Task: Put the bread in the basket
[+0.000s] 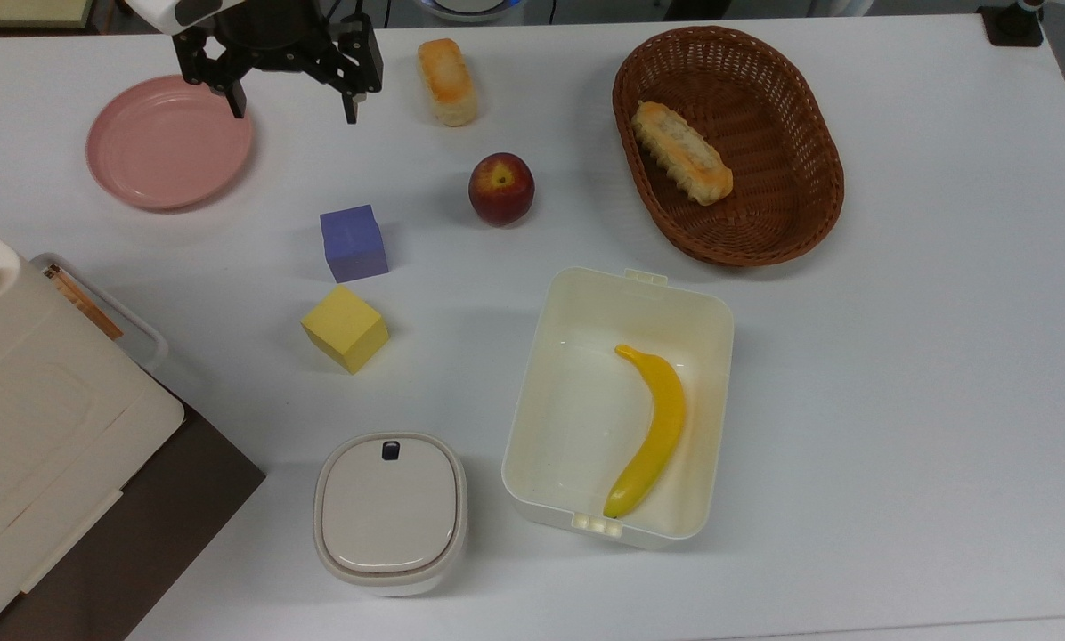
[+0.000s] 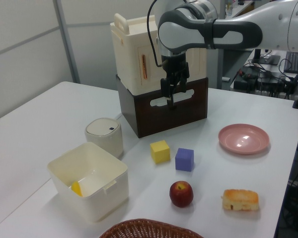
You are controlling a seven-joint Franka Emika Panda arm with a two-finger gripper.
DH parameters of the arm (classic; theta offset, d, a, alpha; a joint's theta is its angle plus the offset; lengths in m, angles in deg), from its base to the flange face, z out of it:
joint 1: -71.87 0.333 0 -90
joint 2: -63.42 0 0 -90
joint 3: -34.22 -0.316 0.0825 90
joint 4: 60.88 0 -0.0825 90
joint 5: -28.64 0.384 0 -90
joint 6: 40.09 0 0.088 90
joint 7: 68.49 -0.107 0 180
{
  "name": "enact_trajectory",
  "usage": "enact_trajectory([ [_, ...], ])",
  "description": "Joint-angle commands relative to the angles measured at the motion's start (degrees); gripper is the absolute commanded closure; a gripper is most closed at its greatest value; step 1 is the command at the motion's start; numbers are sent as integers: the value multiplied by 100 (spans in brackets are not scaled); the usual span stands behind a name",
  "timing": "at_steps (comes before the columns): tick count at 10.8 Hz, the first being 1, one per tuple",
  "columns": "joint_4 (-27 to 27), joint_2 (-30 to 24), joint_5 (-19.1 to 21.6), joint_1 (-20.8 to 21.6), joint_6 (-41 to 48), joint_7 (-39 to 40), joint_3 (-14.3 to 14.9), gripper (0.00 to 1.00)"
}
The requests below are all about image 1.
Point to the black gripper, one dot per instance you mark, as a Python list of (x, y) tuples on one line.
[(270, 31)]

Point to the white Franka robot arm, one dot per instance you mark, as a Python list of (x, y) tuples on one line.
[(154, 11)]

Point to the smooth golden bread loaf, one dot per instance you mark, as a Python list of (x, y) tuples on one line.
[(448, 82)]

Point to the ridged long bread roll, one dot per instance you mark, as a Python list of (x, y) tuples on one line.
[(682, 153)]

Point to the brown wicker basket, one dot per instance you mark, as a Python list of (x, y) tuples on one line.
[(764, 214)]

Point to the pink round plate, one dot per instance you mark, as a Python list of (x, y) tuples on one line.
[(169, 142)]

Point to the purple foam cube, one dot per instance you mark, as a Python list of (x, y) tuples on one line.
[(353, 243)]

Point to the red apple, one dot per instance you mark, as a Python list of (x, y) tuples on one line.
[(501, 189)]

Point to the beige framed board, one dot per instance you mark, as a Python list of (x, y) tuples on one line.
[(25, 11)]

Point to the yellow foam cube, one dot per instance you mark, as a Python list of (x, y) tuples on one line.
[(345, 328)]

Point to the cream open plastic box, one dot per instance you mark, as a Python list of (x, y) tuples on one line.
[(568, 418)]

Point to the small white lidded bin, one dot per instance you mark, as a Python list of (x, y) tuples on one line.
[(390, 509)]

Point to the yellow banana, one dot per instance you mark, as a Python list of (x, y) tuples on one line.
[(655, 432)]

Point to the black clamp base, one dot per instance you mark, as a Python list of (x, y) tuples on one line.
[(1012, 24)]

